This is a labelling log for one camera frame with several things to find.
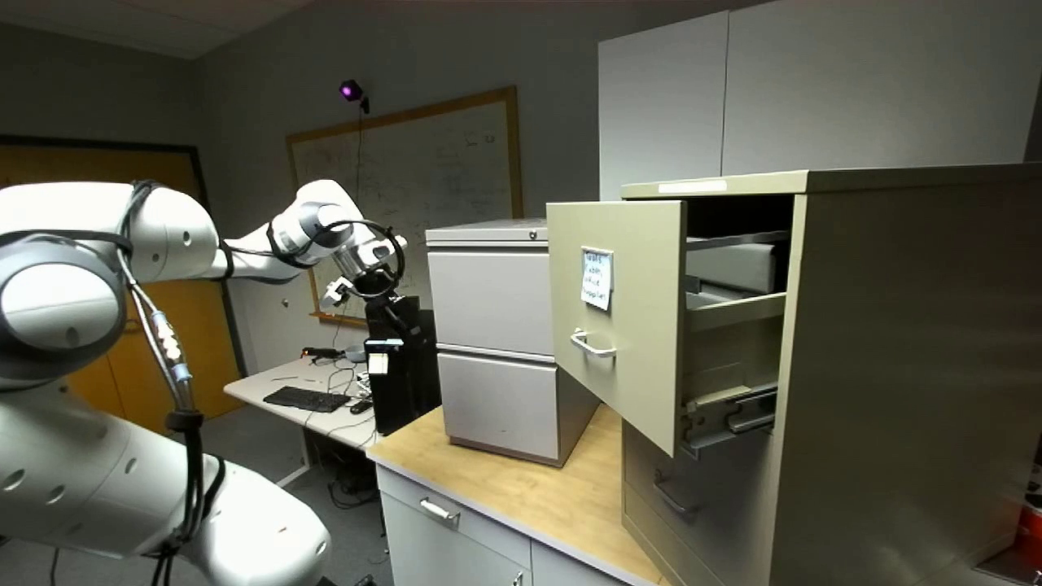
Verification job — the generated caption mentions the beige labelled file cabinet drawer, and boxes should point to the beige labelled file cabinet drawer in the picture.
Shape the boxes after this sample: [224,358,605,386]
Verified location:
[542,190,802,461]

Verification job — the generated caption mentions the beige metal file cabinet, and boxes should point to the beige metal file cabinet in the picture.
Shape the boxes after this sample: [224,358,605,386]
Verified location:
[619,161,1042,586]

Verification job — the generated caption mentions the black computer tower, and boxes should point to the black computer tower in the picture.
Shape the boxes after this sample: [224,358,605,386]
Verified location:
[361,289,442,437]

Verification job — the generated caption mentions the gray two-drawer file cabinet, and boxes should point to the gray two-drawer file cabinet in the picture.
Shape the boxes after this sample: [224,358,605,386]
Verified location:
[424,217,602,468]

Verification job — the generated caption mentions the wood-framed whiteboard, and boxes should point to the wood-framed whiteboard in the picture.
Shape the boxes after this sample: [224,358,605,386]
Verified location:
[284,84,523,333]

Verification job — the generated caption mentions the orange wooden door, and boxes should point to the orange wooden door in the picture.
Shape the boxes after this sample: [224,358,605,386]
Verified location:
[0,134,247,430]

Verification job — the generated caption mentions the white paper drawer label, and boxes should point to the white paper drawer label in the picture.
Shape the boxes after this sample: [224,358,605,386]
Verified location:
[575,243,619,315]

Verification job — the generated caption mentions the red object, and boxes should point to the red object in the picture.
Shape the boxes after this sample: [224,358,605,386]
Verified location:
[1009,490,1042,580]

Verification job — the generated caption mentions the light office desk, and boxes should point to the light office desk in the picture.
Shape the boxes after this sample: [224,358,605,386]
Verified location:
[222,355,384,454]

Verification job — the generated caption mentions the gray box inside drawer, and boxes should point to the gray box inside drawer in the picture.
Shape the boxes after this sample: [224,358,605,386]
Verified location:
[684,232,792,297]

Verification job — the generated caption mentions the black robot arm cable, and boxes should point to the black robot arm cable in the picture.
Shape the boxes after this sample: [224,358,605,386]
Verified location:
[109,179,226,586]

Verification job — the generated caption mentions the camera with purple light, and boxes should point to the camera with purple light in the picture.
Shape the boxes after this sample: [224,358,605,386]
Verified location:
[335,75,374,118]

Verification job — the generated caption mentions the white wall cabinets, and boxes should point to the white wall cabinets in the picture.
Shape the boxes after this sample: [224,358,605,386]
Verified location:
[597,0,1042,206]

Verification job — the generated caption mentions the beige unlabelled file cabinet drawer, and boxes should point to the beige unlabelled file cabinet drawer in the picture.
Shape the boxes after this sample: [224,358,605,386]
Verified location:
[619,417,782,586]

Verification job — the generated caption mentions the wood-topped gray counter cabinet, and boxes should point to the wood-topped gray counter cabinet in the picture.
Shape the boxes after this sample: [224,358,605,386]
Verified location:
[365,403,677,586]

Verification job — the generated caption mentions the black keyboard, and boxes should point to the black keyboard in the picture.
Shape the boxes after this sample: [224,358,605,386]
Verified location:
[261,384,356,417]

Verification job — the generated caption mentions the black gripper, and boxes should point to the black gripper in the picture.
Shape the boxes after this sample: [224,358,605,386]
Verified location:
[341,220,409,303]

